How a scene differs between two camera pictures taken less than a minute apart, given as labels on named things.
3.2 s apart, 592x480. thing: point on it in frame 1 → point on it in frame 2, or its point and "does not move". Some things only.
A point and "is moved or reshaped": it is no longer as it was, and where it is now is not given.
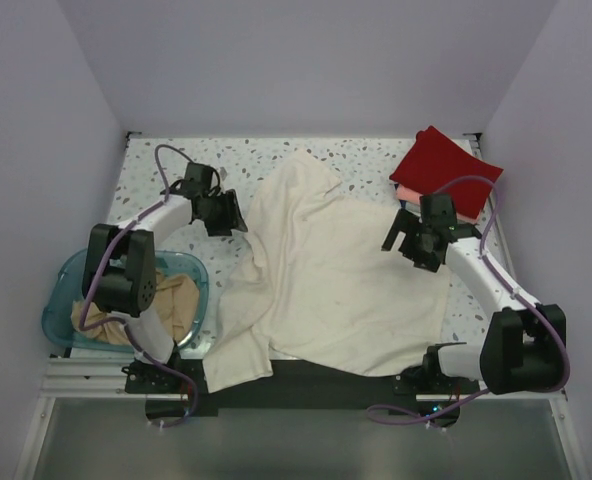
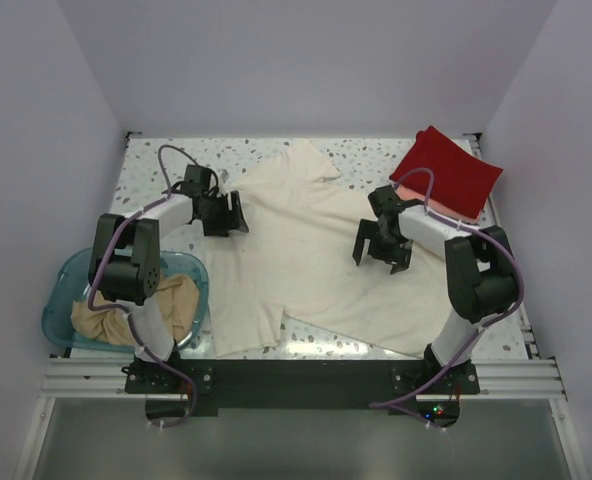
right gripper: (407, 223) → (399, 257)
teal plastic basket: (67, 290) does not move
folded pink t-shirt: (405, 194) does not move
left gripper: (232, 217) does not move
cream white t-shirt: (316, 284) is moved or reshaped
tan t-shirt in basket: (176, 301) does not move
